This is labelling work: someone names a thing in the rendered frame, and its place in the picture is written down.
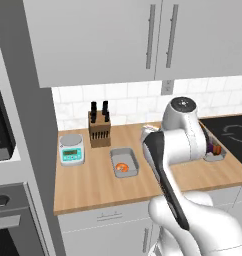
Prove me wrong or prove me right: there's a grey drawer handle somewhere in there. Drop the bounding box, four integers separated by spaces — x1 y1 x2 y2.
96 211 124 222

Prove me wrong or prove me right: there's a black hob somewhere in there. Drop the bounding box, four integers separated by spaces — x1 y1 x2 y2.
199 114 242 170

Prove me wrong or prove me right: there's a wide grey wall cupboard door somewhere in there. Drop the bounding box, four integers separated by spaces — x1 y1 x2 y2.
22 0 164 89

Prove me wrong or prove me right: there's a wooden knife block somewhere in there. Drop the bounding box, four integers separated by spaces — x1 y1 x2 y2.
88 111 113 149

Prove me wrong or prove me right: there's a white base cupboard door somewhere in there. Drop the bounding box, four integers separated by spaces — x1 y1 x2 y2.
60 217 155 256

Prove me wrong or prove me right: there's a grey base cupboard handle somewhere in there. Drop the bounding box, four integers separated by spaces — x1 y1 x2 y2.
142 227 150 254

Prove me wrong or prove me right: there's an orange shrimp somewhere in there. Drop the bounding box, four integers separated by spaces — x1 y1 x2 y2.
115 162 130 174

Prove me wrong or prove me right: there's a white drawer front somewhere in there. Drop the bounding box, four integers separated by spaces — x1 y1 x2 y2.
57 199 155 235

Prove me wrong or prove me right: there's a grey container with vegetables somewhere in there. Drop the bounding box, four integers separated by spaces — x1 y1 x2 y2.
198 121 228 163

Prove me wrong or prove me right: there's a grey container with shrimp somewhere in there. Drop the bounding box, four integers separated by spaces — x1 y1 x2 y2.
109 147 140 179

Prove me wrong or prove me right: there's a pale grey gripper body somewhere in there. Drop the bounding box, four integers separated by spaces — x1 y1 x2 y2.
141 123 162 140

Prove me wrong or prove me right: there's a teal and white kitchen scale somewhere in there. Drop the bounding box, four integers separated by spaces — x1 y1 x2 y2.
58 133 86 167

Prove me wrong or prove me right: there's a grey wall socket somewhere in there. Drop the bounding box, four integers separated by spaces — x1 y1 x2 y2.
160 79 174 96

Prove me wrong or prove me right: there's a purple eggplant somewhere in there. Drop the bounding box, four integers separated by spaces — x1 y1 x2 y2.
207 139 216 154

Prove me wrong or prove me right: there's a grey oven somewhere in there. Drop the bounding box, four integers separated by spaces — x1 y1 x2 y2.
0 181 50 256

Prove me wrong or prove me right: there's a tall grey appliance cabinet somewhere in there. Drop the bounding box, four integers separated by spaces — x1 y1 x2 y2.
0 0 67 256

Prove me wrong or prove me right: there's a black oven knob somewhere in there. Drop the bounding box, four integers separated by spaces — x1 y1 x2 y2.
0 194 11 207

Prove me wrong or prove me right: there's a grey cupboard door handle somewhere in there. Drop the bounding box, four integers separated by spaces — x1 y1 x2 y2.
145 3 157 70
165 3 180 69

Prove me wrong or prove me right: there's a black microwave oven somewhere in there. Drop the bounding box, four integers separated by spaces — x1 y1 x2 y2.
0 68 17 163

